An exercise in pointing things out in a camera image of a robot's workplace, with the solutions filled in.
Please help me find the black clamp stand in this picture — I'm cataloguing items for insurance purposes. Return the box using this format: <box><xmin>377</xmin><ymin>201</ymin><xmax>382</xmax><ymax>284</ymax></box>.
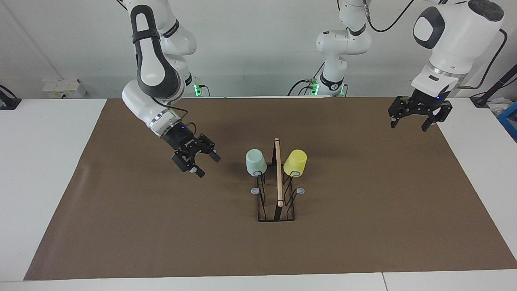
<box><xmin>0</xmin><ymin>84</ymin><xmax>21</xmax><ymax>110</ymax></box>

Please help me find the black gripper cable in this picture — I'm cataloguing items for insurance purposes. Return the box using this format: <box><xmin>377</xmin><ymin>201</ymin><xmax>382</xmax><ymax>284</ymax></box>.
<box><xmin>153</xmin><ymin>97</ymin><xmax>197</xmax><ymax>136</ymax></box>
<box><xmin>363</xmin><ymin>0</ymin><xmax>507</xmax><ymax>89</ymax></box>

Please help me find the clear plastic bag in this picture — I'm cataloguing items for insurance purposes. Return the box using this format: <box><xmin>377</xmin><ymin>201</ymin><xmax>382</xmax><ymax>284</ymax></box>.
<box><xmin>488</xmin><ymin>97</ymin><xmax>513</xmax><ymax>116</ymax></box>

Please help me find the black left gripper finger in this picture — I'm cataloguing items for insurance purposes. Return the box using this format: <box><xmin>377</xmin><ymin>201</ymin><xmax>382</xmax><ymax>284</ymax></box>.
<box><xmin>421</xmin><ymin>101</ymin><xmax>453</xmax><ymax>132</ymax></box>
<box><xmin>388</xmin><ymin>96</ymin><xmax>409</xmax><ymax>129</ymax></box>

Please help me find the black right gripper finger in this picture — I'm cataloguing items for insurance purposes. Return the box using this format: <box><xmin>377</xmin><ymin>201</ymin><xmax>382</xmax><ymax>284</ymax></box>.
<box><xmin>197</xmin><ymin>135</ymin><xmax>222</xmax><ymax>163</ymax></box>
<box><xmin>171</xmin><ymin>150</ymin><xmax>206</xmax><ymax>179</ymax></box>

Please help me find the white power socket box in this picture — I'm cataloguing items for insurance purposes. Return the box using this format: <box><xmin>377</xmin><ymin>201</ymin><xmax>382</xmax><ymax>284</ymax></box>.
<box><xmin>42</xmin><ymin>78</ymin><xmax>86</xmax><ymax>99</ymax></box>

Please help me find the black tripod stand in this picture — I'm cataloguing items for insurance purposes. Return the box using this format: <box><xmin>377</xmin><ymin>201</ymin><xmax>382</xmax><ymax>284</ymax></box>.
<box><xmin>470</xmin><ymin>64</ymin><xmax>517</xmax><ymax>108</ymax></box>

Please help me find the pale green plastic cup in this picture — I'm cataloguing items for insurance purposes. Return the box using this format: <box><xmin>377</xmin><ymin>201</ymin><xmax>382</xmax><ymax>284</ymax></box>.
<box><xmin>246</xmin><ymin>149</ymin><xmax>268</xmax><ymax>177</ymax></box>

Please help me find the blue box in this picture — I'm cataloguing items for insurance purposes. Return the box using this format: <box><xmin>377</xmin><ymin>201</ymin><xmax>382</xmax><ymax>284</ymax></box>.
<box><xmin>497</xmin><ymin>101</ymin><xmax>517</xmax><ymax>142</ymax></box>

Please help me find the brown table mat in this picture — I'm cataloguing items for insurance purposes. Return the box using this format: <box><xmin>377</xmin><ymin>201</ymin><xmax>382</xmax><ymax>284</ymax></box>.
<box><xmin>23</xmin><ymin>97</ymin><xmax>517</xmax><ymax>280</ymax></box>

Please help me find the black wire cup rack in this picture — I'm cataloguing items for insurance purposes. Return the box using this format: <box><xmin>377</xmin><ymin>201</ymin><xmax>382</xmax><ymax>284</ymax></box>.
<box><xmin>251</xmin><ymin>137</ymin><xmax>305</xmax><ymax>222</ymax></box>

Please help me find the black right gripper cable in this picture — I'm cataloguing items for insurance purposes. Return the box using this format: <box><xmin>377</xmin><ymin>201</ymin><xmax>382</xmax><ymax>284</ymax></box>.
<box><xmin>153</xmin><ymin>97</ymin><xmax>197</xmax><ymax>136</ymax></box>

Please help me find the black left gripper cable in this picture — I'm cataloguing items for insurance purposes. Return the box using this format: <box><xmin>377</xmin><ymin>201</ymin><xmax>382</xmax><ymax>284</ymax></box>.
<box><xmin>363</xmin><ymin>0</ymin><xmax>507</xmax><ymax>89</ymax></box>

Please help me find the black base cable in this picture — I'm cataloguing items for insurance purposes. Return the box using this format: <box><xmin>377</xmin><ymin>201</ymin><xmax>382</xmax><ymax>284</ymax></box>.
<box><xmin>288</xmin><ymin>61</ymin><xmax>326</xmax><ymax>96</ymax></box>

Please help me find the yellow plastic cup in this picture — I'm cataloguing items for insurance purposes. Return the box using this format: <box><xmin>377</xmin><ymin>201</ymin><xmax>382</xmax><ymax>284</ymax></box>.
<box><xmin>283</xmin><ymin>149</ymin><xmax>308</xmax><ymax>177</ymax></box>

